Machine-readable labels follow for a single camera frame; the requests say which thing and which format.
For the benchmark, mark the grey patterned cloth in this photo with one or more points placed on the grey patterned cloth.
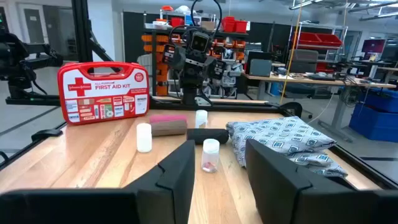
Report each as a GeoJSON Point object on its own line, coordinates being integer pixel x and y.
{"type": "Point", "coordinates": [280, 137]}

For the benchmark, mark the grey door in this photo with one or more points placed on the grey door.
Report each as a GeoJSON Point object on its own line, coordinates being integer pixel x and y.
{"type": "Point", "coordinates": [33, 25]}

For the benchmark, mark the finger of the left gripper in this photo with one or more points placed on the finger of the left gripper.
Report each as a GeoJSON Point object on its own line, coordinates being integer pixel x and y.
{"type": "Point", "coordinates": [218, 69]}
{"type": "Point", "coordinates": [170, 56]}

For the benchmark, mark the purple lit monitor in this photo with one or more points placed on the purple lit monitor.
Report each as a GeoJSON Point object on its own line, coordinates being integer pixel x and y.
{"type": "Point", "coordinates": [373, 45]}

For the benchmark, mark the tan bandage roll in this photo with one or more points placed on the tan bandage roll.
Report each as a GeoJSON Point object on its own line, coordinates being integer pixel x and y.
{"type": "Point", "coordinates": [169, 129]}

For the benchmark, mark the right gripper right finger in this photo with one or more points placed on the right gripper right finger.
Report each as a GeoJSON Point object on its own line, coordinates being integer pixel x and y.
{"type": "Point", "coordinates": [280, 193]}

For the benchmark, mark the shelf with orange bins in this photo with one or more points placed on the shelf with orange bins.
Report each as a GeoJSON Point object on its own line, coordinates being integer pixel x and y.
{"type": "Point", "coordinates": [161, 39]}

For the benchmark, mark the white bottle cap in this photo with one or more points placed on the white bottle cap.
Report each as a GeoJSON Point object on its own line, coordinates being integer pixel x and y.
{"type": "Point", "coordinates": [144, 140]}

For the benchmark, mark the blue storage tote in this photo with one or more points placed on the blue storage tote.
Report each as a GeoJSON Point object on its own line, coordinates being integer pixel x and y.
{"type": "Point", "coordinates": [373, 124]}
{"type": "Point", "coordinates": [382, 99]}

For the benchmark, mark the black background rail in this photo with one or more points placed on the black background rail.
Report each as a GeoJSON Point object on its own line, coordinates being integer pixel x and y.
{"type": "Point", "coordinates": [31, 101]}

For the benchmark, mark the grey plastic crate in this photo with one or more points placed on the grey plastic crate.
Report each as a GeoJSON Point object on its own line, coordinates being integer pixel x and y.
{"type": "Point", "coordinates": [303, 60]}

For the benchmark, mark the grey box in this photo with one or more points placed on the grey box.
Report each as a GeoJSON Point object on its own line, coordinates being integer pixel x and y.
{"type": "Point", "coordinates": [260, 68]}

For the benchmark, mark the black background robot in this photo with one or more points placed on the black background robot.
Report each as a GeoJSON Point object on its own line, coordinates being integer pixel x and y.
{"type": "Point", "coordinates": [15, 62]}

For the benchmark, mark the red first aid kit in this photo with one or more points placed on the red first aid kit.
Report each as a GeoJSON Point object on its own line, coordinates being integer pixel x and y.
{"type": "Point", "coordinates": [105, 87]}

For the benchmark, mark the pink bandage roll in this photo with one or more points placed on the pink bandage roll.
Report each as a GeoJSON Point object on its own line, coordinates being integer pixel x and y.
{"type": "Point", "coordinates": [168, 118]}

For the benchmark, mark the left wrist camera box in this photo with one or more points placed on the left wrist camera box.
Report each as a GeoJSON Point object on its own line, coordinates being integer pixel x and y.
{"type": "Point", "coordinates": [200, 42]}

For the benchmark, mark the black bandage roll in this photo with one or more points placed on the black bandage roll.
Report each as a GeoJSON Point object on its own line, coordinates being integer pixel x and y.
{"type": "Point", "coordinates": [207, 136]}

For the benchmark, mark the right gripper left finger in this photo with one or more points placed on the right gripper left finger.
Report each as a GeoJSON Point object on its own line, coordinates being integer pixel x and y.
{"type": "Point", "coordinates": [174, 186]}

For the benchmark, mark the wide red storage bin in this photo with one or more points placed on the wide red storage bin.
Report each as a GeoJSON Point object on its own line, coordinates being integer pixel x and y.
{"type": "Point", "coordinates": [308, 39]}
{"type": "Point", "coordinates": [331, 40]}

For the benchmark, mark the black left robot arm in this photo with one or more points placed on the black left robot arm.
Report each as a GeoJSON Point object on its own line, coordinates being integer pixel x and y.
{"type": "Point", "coordinates": [189, 91]}

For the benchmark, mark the long wooden desk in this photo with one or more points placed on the long wooden desk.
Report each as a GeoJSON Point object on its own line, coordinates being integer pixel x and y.
{"type": "Point", "coordinates": [329, 82]}

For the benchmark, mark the small translucent white bottle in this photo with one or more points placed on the small translucent white bottle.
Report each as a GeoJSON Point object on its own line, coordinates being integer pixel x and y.
{"type": "Point", "coordinates": [201, 116]}

